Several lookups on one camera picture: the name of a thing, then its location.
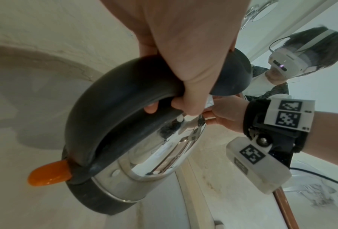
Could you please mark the person's patterned shirt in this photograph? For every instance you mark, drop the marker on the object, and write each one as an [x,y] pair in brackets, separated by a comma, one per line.
[279,90]

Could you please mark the person's right hand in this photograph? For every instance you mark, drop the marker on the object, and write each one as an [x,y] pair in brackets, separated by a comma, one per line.
[231,111]

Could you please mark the round white fixture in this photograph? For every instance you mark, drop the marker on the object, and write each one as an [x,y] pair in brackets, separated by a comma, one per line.
[266,11]

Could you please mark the person's left hand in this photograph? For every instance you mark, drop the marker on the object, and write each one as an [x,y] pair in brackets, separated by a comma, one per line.
[185,33]

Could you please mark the person's right forearm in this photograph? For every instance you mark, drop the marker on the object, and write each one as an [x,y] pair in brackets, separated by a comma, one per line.
[330,134]

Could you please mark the black wristband with marker tags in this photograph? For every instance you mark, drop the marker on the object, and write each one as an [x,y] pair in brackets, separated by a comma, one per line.
[259,116]

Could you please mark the brown wooden trim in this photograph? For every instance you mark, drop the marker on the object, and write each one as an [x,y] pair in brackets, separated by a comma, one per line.
[286,210]

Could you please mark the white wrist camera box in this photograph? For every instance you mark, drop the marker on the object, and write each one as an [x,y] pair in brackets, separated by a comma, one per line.
[253,170]

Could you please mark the clear plastic piece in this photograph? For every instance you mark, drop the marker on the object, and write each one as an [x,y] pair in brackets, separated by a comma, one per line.
[313,190]

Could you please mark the white head-worn headset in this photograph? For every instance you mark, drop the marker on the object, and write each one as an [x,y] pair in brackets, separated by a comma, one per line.
[287,59]

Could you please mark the person's face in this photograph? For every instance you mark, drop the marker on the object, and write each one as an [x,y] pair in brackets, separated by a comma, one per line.
[274,76]

